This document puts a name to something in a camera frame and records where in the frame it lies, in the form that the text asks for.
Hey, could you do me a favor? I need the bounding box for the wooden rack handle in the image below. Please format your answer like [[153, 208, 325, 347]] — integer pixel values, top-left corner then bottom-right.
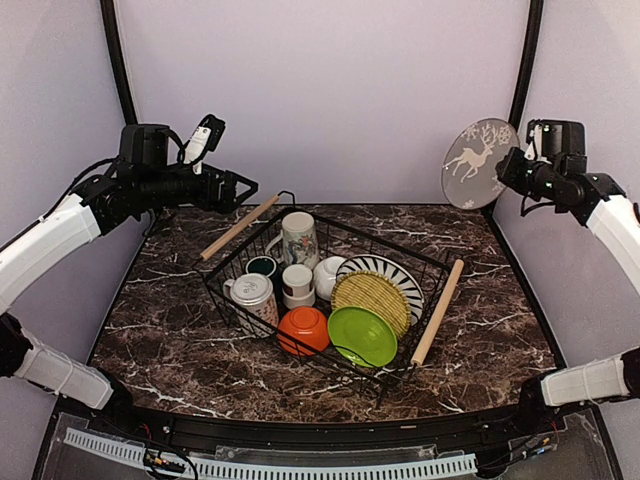
[[411, 259, 464, 367], [199, 194, 280, 261]]

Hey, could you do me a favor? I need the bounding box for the right wooden rack handle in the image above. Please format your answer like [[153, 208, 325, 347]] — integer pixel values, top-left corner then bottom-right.
[[411, 259, 464, 367]]

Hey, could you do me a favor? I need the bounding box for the orange bowl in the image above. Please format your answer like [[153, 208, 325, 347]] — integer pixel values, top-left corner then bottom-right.
[[277, 306, 330, 356]]

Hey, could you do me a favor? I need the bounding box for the white slotted cable duct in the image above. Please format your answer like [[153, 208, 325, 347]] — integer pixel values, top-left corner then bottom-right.
[[63, 428, 477, 479]]

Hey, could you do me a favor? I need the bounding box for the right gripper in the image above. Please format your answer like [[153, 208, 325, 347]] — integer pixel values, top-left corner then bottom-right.
[[498, 144, 563, 200]]

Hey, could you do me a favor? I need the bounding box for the white ribbed bowl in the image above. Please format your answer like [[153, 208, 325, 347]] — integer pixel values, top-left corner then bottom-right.
[[313, 256, 346, 301]]

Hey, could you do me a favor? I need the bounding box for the black white striped plate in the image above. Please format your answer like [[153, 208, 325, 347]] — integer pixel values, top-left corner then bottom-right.
[[336, 254, 425, 325]]

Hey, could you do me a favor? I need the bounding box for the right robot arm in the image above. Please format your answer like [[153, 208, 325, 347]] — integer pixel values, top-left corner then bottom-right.
[[495, 119, 639, 434]]

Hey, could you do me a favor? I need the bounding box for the yellow woven pattern plate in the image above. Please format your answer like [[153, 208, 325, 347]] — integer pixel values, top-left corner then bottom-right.
[[331, 271, 411, 338]]

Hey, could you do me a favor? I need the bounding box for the white brown striped cup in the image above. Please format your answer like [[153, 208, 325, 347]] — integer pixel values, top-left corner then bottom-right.
[[282, 264, 316, 310]]

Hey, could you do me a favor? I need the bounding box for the tall dragon pattern mug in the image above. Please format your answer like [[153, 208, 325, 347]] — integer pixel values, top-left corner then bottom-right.
[[265, 211, 320, 270]]

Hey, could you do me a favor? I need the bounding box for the white leaf pattern mug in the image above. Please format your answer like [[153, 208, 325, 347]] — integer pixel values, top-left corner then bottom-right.
[[223, 273, 279, 338]]

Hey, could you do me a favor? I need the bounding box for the lime green plate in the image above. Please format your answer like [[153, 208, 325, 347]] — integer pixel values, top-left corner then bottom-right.
[[328, 306, 398, 368]]

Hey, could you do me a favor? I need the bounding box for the dark green cup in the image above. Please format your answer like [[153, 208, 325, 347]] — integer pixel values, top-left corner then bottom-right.
[[245, 255, 280, 281]]

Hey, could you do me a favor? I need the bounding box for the left wooden rack handle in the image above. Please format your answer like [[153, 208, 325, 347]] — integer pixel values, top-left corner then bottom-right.
[[199, 194, 280, 261]]

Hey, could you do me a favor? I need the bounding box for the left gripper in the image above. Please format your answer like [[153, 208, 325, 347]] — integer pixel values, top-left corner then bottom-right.
[[138, 161, 259, 214]]

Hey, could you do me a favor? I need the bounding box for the black front rail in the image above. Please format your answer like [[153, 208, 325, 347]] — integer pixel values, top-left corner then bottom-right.
[[91, 405, 525, 451]]

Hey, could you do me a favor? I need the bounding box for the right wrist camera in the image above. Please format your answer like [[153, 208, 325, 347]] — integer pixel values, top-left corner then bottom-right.
[[524, 119, 546, 162]]

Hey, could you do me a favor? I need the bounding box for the black wire dish rack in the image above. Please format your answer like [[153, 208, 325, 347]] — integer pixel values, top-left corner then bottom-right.
[[191, 189, 451, 407]]

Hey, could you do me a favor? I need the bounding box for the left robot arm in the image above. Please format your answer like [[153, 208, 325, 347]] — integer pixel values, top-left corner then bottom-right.
[[1, 114, 258, 436]]

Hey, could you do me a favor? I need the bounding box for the grey deer pattern plate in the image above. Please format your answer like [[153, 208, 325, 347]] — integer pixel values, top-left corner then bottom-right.
[[441, 118, 520, 210]]

